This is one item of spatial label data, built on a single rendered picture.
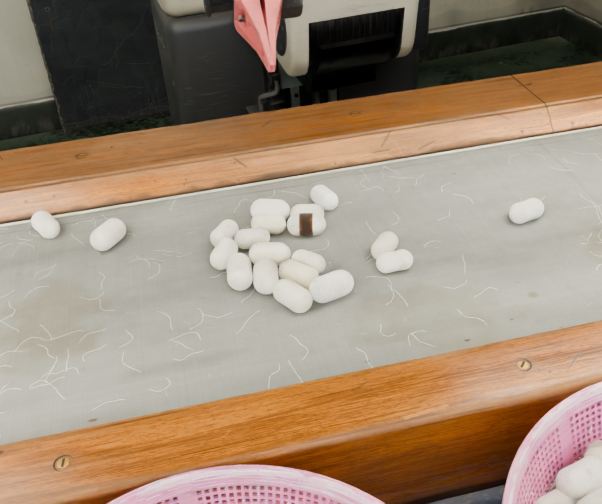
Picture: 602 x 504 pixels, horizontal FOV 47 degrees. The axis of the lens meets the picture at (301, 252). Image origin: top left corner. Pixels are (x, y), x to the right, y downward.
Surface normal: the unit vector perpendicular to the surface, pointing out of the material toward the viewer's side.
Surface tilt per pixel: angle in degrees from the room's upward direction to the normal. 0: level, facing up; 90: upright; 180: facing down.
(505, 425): 90
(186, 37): 90
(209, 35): 90
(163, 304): 0
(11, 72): 89
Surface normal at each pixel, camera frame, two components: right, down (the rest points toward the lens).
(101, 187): 0.11, -0.15
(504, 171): -0.05, -0.80
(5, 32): 0.31, 0.56
